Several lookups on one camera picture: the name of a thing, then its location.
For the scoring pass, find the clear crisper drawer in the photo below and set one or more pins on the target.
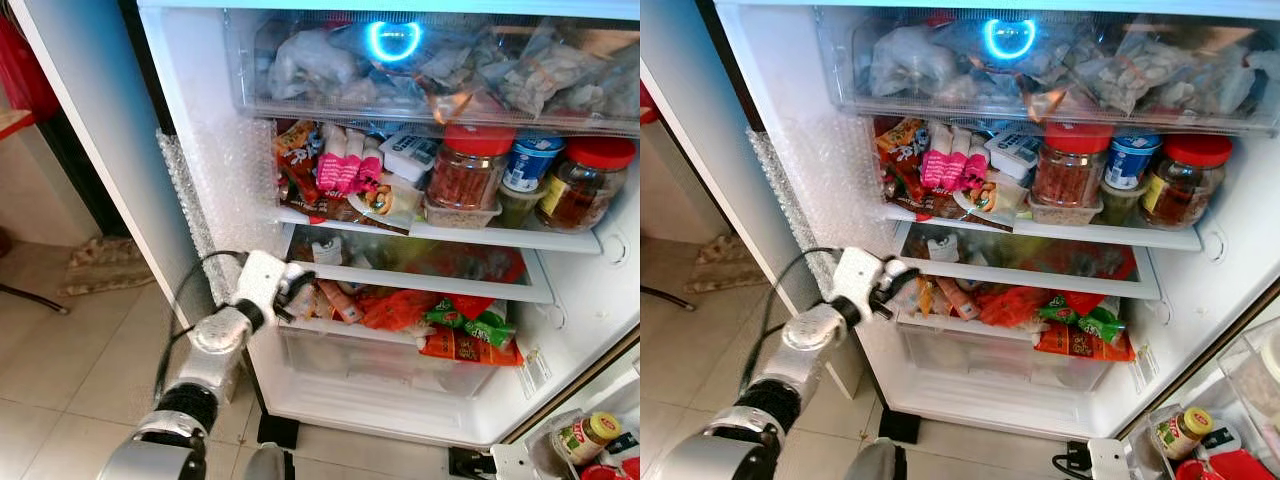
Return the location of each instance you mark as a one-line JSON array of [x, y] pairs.
[[350, 360], [960, 355]]

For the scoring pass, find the blue lid white tub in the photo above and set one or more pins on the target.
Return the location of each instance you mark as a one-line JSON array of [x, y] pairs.
[[530, 165], [1130, 162]]

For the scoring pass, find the silver robot left leg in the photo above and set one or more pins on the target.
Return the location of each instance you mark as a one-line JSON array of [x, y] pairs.
[[265, 465], [885, 462]]

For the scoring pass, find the clear frozen food bag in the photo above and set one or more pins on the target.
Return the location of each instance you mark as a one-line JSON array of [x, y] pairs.
[[310, 65], [1140, 72], [910, 62], [550, 75]]

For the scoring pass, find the black fridge foot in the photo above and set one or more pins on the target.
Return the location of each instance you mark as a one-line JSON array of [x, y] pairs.
[[278, 432], [900, 427]]

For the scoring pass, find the black metal leg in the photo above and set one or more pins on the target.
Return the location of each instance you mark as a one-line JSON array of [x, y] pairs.
[[670, 298], [35, 298]]

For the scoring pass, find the red plastic container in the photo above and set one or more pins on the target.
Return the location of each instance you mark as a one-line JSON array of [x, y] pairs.
[[1235, 468], [615, 472]]

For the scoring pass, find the clear freezer drawer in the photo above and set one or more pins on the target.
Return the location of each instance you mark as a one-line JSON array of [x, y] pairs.
[[245, 90], [840, 90]]

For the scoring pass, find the orange snack packet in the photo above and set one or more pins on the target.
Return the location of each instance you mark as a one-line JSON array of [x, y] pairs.
[[898, 145], [297, 150]]

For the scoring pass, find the white fridge door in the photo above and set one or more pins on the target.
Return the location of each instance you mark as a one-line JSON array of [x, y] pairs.
[[612, 385], [1205, 395]]

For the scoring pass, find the green pickle jar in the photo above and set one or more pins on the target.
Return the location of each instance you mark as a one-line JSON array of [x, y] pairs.
[[518, 207], [1120, 205]]

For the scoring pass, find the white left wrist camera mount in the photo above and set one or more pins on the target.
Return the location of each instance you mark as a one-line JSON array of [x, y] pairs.
[[258, 280], [855, 278]]

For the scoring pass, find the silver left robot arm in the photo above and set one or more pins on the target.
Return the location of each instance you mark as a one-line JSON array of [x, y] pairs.
[[210, 360], [800, 345]]

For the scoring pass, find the red lid glass jar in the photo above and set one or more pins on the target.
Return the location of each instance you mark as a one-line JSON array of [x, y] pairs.
[[465, 180], [585, 200], [1185, 195], [1068, 178]]

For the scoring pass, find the yellow lid glass jar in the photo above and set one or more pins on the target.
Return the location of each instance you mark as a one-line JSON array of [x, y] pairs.
[[585, 442], [1178, 438]]

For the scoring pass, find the bubble wrap sheet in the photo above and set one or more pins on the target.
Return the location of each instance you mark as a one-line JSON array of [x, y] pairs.
[[830, 180], [230, 180]]

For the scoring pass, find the woven floor mat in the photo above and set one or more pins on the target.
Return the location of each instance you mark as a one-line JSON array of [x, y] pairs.
[[105, 268], [725, 262]]

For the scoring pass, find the pink sausage pack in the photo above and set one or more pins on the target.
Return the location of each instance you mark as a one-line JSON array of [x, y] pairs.
[[950, 162], [345, 165]]

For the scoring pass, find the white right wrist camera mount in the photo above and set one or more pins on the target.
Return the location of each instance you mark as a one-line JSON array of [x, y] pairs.
[[1108, 462], [515, 465]]

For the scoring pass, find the clear door shelf bin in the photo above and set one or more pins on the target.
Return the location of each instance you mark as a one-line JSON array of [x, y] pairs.
[[1255, 385]]

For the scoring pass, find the clear shallow fridge drawer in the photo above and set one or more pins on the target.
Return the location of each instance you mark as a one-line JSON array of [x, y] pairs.
[[450, 285], [1060, 280]]

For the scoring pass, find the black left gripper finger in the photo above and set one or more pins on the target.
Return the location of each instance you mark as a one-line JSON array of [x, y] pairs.
[[302, 311], [898, 308], [907, 272], [308, 277]]

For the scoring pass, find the orange printed packet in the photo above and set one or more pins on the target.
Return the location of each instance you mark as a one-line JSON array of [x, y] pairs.
[[1080, 344], [465, 348]]

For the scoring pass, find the orange white snack sticks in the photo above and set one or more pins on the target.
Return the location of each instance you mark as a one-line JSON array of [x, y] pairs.
[[340, 302], [955, 298]]

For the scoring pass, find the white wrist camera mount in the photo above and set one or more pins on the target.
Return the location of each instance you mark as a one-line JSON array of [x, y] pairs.
[[1108, 462], [855, 278], [515, 465], [258, 280]]

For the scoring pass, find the green snack packet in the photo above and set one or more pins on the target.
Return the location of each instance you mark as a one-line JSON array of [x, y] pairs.
[[480, 325], [1095, 322]]

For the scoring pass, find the red orange plastic bag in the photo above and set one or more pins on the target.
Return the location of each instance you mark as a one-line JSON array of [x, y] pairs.
[[395, 310], [1005, 305]]

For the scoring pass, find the white flat box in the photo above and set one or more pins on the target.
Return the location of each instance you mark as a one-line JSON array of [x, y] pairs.
[[410, 158], [1012, 155]]

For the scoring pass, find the glass fridge shelf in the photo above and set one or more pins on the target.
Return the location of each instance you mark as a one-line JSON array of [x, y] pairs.
[[1110, 236], [500, 238]]

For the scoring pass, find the clear plastic food container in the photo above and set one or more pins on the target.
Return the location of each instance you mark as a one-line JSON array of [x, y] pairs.
[[1062, 212], [460, 215]]

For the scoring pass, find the white biscuit packet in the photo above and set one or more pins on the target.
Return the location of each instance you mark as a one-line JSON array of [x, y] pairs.
[[990, 203], [385, 205]]

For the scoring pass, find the white fridge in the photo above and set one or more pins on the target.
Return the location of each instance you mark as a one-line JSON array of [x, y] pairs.
[[590, 290], [1210, 290]]

